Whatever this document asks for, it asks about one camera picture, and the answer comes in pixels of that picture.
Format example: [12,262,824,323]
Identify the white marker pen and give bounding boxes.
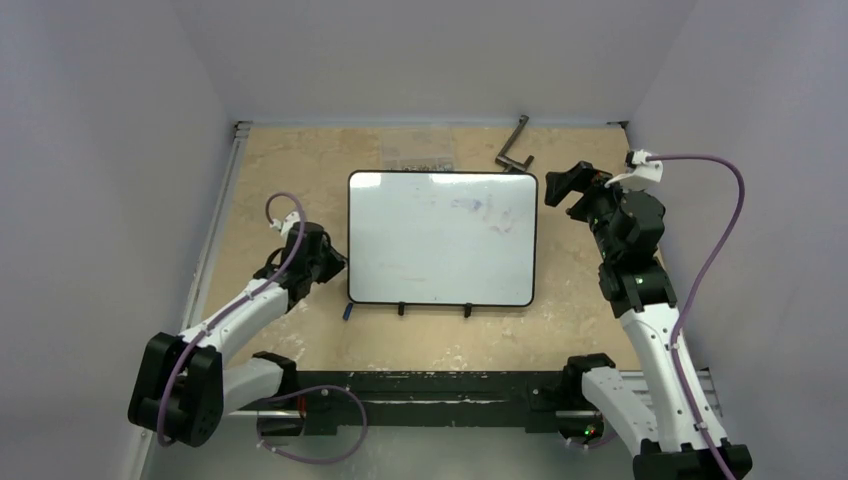
[342,302,354,321]

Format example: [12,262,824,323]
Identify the white whiteboard black frame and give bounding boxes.
[347,170,539,307]

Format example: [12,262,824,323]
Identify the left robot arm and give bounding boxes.
[127,222,345,447]

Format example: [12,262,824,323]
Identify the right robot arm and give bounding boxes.
[544,162,753,479]

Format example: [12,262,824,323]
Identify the black metal allen key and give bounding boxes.
[494,114,535,175]

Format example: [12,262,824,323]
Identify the clear plastic screw box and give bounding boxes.
[379,125,455,172]

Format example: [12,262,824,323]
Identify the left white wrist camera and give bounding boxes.
[269,211,301,237]

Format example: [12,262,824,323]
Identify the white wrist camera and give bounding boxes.
[269,211,301,237]
[604,150,664,191]

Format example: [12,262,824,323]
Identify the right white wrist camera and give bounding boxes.
[604,150,664,191]

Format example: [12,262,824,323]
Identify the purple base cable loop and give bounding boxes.
[255,385,369,466]

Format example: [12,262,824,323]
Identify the aluminium rail frame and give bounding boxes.
[118,121,254,479]

